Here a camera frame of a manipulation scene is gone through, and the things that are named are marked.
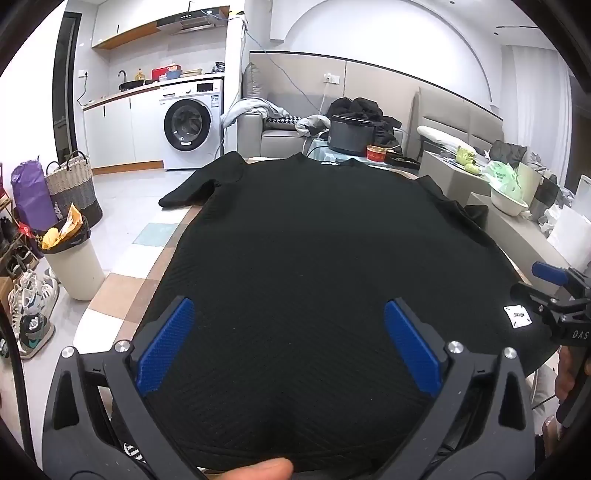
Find green plastic bag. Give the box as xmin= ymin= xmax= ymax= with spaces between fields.
xmin=482 ymin=161 xmax=530 ymax=201

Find checked brown blue blanket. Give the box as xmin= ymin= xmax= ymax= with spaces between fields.
xmin=84 ymin=156 xmax=532 ymax=361

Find white paper bag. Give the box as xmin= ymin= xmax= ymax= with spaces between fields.
xmin=547 ymin=203 xmax=591 ymax=267

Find white basin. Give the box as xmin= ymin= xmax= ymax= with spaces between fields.
xmin=490 ymin=187 xmax=530 ymax=217

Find black tray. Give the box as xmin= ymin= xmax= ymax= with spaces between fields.
xmin=385 ymin=150 xmax=421 ymax=169

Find black cable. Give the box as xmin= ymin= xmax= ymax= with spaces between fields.
xmin=0 ymin=305 xmax=37 ymax=464

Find light grey clothes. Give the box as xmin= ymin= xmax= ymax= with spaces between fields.
xmin=221 ymin=97 xmax=287 ymax=129

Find grey hoodie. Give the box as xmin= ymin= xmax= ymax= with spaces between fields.
xmin=295 ymin=114 xmax=333 ymax=137

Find person's right hand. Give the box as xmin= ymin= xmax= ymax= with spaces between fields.
xmin=554 ymin=348 xmax=578 ymax=403

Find woven two-tone basket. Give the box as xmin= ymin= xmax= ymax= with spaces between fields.
xmin=45 ymin=151 xmax=103 ymax=229

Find green plush toy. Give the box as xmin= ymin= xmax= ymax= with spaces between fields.
xmin=456 ymin=145 xmax=479 ymax=175

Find steel range hood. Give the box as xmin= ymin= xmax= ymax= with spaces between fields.
xmin=156 ymin=6 xmax=230 ymax=35

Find glass side table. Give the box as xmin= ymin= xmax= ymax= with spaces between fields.
xmin=302 ymin=136 xmax=416 ymax=169

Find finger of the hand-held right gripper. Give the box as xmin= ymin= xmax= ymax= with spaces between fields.
xmin=532 ymin=261 xmax=591 ymax=296
xmin=510 ymin=281 xmax=561 ymax=326

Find grey teal sneaker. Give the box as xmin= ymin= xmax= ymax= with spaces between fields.
xmin=16 ymin=313 xmax=56 ymax=360

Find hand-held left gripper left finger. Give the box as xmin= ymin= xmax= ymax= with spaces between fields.
xmin=41 ymin=296 xmax=204 ymax=480

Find black cooking pot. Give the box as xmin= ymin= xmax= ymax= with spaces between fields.
xmin=328 ymin=114 xmax=374 ymax=157

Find purple bag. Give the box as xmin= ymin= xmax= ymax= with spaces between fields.
xmin=10 ymin=157 xmax=58 ymax=232

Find blue cable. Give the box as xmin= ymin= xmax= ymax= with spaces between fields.
xmin=240 ymin=18 xmax=334 ymax=117

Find white pillow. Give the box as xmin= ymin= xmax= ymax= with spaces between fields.
xmin=417 ymin=124 xmax=469 ymax=149

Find grey cabinet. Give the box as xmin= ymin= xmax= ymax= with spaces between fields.
xmin=418 ymin=150 xmax=491 ymax=205

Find pile of black clothes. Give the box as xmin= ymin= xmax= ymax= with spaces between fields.
xmin=328 ymin=96 xmax=404 ymax=148

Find white lower kitchen cabinet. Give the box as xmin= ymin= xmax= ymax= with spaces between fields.
xmin=83 ymin=92 xmax=165 ymax=171

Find white upper kitchen cabinet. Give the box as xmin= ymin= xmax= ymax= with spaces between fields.
xmin=91 ymin=0 xmax=195 ymax=51

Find beige trash bin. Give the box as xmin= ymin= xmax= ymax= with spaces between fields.
xmin=36 ymin=215 xmax=106 ymax=301

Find shoe rack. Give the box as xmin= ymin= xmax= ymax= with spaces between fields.
xmin=0 ymin=161 xmax=41 ymax=278

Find black knit sweater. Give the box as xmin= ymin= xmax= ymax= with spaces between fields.
xmin=158 ymin=151 xmax=561 ymax=474

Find person's left hand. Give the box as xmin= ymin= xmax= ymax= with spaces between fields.
xmin=216 ymin=458 xmax=295 ymax=480

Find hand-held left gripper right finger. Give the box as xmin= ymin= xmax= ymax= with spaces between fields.
xmin=383 ymin=298 xmax=539 ymax=480

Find dark grey garment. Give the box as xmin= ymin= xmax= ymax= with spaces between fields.
xmin=488 ymin=140 xmax=528 ymax=166

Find yellow snack wrapper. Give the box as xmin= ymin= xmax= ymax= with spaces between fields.
xmin=41 ymin=203 xmax=85 ymax=250

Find dark door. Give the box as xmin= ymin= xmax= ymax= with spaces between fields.
xmin=52 ymin=11 xmax=83 ymax=162

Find white kitchen cabinet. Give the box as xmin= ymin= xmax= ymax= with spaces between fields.
xmin=83 ymin=92 xmax=165 ymax=171
xmin=91 ymin=0 xmax=195 ymax=51

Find grey bench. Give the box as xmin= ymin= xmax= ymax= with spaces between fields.
xmin=466 ymin=191 xmax=573 ymax=283

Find grey sofa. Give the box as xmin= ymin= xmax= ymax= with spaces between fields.
xmin=238 ymin=62 xmax=421 ymax=160

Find white sneakers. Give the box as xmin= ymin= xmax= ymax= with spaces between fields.
xmin=7 ymin=268 xmax=61 ymax=324

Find white washing machine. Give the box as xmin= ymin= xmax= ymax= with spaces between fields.
xmin=158 ymin=78 xmax=225 ymax=171

